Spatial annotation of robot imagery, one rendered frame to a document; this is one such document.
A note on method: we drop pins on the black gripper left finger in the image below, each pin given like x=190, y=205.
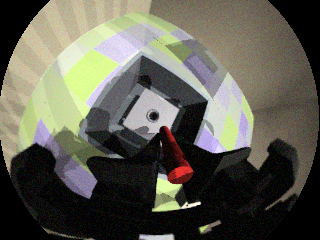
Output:
x=141, y=169

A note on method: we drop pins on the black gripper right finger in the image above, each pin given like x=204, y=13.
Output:
x=205, y=166

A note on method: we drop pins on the red peg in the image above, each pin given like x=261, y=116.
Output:
x=178, y=169

